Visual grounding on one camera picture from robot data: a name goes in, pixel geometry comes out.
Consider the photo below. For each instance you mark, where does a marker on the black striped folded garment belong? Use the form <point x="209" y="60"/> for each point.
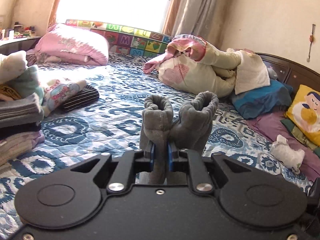
<point x="86" y="96"/>

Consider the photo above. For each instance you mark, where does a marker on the blue teal pillow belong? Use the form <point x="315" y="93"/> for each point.
<point x="256" y="102"/>

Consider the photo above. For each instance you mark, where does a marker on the white plush toy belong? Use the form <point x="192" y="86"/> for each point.
<point x="291" y="159"/>

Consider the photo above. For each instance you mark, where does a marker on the dark desk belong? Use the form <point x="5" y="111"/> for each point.
<point x="10" y="46"/>

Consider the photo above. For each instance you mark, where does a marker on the pink folded duvet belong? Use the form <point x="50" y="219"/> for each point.
<point x="72" y="45"/>

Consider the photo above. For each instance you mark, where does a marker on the colourful alphabet foam mat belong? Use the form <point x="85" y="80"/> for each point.
<point x="127" y="40"/>

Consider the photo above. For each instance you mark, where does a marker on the yellow cartoon cushion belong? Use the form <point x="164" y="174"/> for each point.
<point x="304" y="112"/>

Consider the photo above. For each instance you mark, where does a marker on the beige curtain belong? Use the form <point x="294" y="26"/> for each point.
<point x="203" y="18"/>

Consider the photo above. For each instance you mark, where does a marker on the white floral folded garment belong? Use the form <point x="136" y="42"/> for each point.
<point x="12" y="66"/>

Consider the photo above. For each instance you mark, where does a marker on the purple sheet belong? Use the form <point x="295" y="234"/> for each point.
<point x="269" y="126"/>

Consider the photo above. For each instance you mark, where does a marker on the cream pink heart duvet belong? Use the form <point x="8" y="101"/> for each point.
<point x="193" y="65"/>

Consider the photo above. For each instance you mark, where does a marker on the blue white patterned quilt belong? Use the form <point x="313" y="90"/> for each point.
<point x="112" y="125"/>

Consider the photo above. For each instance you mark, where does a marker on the floral white pink garment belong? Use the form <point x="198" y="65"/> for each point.
<point x="58" y="91"/>

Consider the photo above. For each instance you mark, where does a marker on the grey fleece trousers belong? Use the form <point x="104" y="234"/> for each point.
<point x="190" y="130"/>

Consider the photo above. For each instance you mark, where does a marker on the mint green folded garment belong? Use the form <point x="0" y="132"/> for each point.
<point x="28" y="83"/>

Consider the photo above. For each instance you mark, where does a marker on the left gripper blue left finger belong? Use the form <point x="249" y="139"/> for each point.
<point x="124" y="168"/>

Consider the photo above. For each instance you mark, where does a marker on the white quilted blanket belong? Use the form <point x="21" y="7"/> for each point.
<point x="251" y="73"/>

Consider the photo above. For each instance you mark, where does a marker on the lavender folded garment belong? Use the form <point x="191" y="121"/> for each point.
<point x="18" y="144"/>

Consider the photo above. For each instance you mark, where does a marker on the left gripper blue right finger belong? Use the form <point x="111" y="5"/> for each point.
<point x="190" y="162"/>

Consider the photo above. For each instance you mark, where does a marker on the dark wooden headboard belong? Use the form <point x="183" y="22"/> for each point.
<point x="292" y="73"/>

